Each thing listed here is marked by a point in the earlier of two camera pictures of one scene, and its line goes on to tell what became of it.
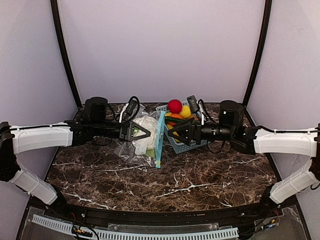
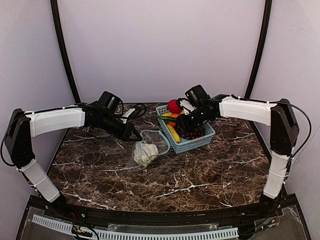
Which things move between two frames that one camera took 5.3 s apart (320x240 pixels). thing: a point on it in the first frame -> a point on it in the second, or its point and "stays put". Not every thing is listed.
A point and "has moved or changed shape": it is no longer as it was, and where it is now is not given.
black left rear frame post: (55, 13) stays put
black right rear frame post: (262, 38) stays put
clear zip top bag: (146, 150) has moved or changed shape
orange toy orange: (177, 116) stays put
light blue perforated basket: (177, 147) stays put
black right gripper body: (191, 131) -> (187, 122)
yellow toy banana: (170, 127) stays put
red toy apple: (175, 106) stays put
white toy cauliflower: (147, 146) -> (144, 153)
